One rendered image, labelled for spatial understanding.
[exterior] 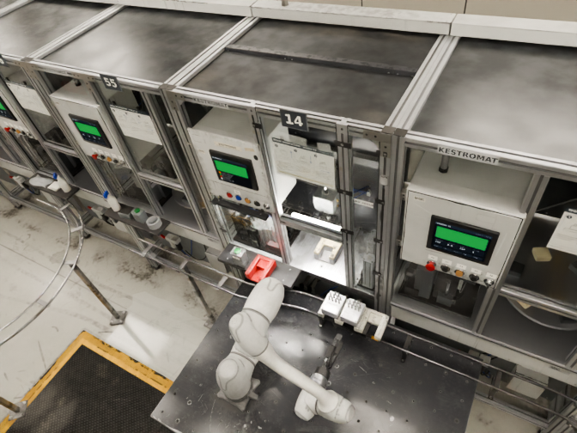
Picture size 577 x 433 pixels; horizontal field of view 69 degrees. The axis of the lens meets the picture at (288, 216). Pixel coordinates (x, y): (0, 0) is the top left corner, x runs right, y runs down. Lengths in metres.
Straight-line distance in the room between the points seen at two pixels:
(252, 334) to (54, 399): 2.34
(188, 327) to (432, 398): 1.99
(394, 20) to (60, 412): 3.38
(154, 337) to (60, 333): 0.85
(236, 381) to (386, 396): 0.79
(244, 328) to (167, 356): 1.88
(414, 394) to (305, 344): 0.64
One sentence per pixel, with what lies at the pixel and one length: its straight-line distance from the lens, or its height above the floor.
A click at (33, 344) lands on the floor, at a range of 4.21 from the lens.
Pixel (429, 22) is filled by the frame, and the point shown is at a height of 2.08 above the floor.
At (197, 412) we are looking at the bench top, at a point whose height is 0.68.
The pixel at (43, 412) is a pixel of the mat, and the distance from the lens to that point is 3.83.
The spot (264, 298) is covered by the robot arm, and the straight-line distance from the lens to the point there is 1.78.
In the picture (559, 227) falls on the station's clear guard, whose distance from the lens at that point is 1.72.
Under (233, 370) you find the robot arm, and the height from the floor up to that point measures 0.95.
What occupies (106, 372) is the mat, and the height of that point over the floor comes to 0.01.
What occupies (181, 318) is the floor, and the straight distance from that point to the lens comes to 3.67.
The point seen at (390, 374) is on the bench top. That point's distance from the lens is 2.47.
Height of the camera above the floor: 2.97
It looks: 47 degrees down
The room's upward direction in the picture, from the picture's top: 11 degrees counter-clockwise
